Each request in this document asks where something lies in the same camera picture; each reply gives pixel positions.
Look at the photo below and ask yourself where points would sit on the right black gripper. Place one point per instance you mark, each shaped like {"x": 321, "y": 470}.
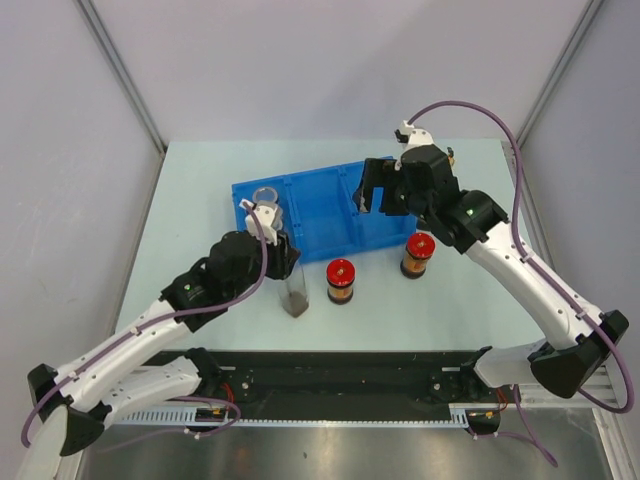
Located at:
{"x": 378, "y": 172}

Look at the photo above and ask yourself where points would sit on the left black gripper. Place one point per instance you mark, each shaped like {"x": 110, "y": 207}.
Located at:
{"x": 283, "y": 257}

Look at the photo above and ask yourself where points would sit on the glass jar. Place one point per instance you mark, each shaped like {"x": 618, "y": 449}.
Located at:
{"x": 278, "y": 222}
{"x": 265, "y": 195}

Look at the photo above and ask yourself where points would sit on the glass bottle brown powder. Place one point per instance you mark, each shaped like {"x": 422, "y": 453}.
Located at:
{"x": 293, "y": 293}

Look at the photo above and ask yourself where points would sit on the red-lid jar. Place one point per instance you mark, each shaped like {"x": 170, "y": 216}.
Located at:
{"x": 340, "y": 276}
{"x": 419, "y": 249}

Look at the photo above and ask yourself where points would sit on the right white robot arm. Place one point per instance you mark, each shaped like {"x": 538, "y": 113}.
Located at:
{"x": 577, "y": 334}

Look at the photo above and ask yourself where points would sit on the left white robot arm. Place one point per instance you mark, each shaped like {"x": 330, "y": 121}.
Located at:
{"x": 99, "y": 387}

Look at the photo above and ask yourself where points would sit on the blue three-compartment plastic bin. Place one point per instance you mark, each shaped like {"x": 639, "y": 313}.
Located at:
{"x": 320, "y": 217}

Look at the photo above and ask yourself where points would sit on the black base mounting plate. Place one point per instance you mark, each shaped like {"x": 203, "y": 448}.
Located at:
{"x": 350, "y": 385}

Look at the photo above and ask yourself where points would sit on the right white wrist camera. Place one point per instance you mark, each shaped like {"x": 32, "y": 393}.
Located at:
{"x": 410, "y": 136}

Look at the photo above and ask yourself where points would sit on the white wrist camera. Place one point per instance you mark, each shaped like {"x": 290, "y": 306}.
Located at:
{"x": 260, "y": 215}
{"x": 410, "y": 136}

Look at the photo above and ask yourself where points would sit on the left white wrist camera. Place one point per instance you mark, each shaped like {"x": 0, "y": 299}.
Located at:
{"x": 260, "y": 215}

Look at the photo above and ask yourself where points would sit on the white slotted cable duct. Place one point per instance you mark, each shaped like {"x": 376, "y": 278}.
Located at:
{"x": 451, "y": 416}

